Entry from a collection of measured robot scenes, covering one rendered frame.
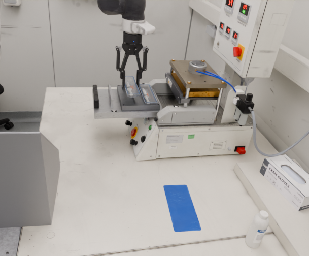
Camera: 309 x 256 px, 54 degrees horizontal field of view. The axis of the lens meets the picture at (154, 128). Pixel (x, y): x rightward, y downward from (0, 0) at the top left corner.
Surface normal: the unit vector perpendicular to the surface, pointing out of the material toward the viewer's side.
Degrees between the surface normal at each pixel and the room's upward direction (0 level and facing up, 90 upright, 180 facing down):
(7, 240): 0
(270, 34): 90
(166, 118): 90
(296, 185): 5
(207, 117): 90
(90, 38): 90
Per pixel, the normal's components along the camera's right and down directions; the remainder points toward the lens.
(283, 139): -0.97, 0.04
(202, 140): 0.21, 0.55
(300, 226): 0.10, -0.84
